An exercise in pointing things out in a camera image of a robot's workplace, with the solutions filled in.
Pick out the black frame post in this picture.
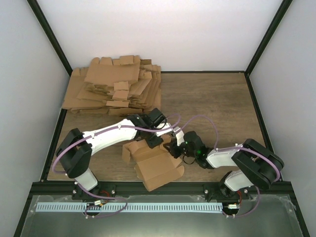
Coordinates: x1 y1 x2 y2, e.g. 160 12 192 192
27 0 73 76
244 0 293 75

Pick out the black right frame post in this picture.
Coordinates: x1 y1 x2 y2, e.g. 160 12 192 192
244 0 293 75

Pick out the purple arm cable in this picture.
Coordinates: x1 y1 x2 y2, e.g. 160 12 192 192
181 114 282 218
52 113 181 219

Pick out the brown cardboard box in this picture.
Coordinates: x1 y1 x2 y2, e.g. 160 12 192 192
122 135 185 192

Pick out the black left frame post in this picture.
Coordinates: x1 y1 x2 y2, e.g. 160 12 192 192
27 0 73 76

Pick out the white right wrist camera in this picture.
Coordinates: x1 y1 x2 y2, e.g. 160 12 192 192
173 126 185 147

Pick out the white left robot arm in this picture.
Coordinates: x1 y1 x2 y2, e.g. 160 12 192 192
53 108 171 199

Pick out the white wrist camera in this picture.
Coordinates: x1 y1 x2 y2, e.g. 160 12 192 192
173 126 185 147
155 123 173 137

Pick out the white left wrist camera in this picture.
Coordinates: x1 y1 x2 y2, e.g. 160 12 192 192
155 123 173 137

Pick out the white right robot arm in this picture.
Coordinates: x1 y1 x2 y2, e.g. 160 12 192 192
164 131 284 199

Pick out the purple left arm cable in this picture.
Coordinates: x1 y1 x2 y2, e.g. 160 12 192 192
52 113 181 219

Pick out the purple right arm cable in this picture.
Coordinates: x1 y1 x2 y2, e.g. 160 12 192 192
181 114 282 218

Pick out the stack of flat cardboard boxes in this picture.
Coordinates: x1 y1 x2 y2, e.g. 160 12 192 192
62 55 161 116

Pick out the light blue slotted strip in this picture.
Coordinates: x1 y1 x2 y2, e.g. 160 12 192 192
36 202 223 213

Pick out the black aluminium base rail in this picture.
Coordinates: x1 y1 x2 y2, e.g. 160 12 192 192
31 180 292 201

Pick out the grey metal front plate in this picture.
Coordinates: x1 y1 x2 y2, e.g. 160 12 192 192
15 195 303 237

